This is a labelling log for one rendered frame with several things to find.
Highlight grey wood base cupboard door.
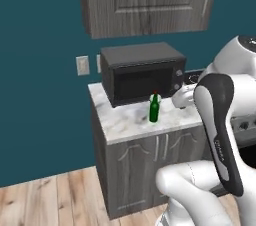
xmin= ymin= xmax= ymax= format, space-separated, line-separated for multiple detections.
xmin=161 ymin=125 xmax=212 ymax=201
xmin=105 ymin=135 xmax=162 ymax=219

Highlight black microwave oven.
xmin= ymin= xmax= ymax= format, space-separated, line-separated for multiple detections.
xmin=100 ymin=41 xmax=188 ymax=109

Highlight white wall socket plate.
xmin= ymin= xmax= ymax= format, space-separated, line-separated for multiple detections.
xmin=96 ymin=54 xmax=102 ymax=74
xmin=75 ymin=55 xmax=91 ymax=77

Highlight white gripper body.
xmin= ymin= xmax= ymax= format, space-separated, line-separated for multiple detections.
xmin=171 ymin=83 xmax=198 ymax=110

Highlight silver and black stove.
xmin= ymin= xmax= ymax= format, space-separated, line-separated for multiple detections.
xmin=184 ymin=68 xmax=256 ymax=170

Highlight green glass bottle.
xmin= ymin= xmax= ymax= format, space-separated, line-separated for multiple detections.
xmin=148 ymin=90 xmax=161 ymax=124

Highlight grey wood wall cupboard door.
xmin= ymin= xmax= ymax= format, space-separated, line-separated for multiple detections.
xmin=78 ymin=0 xmax=221 ymax=40

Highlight silver base cupboard handle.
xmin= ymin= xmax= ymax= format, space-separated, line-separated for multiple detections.
xmin=153 ymin=135 xmax=160 ymax=162
xmin=162 ymin=133 xmax=169 ymax=161

